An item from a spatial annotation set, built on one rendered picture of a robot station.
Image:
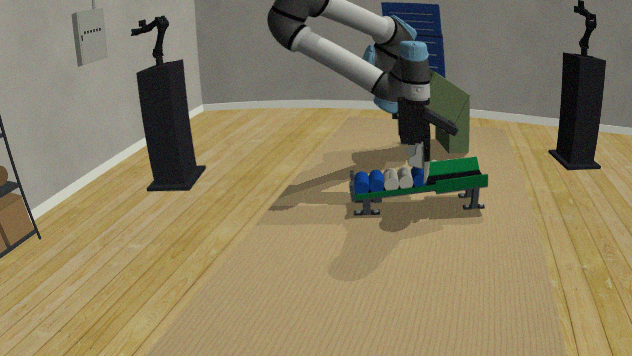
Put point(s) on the blue plastic bar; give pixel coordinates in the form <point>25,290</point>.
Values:
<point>376,181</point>
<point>361,183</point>
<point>417,175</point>

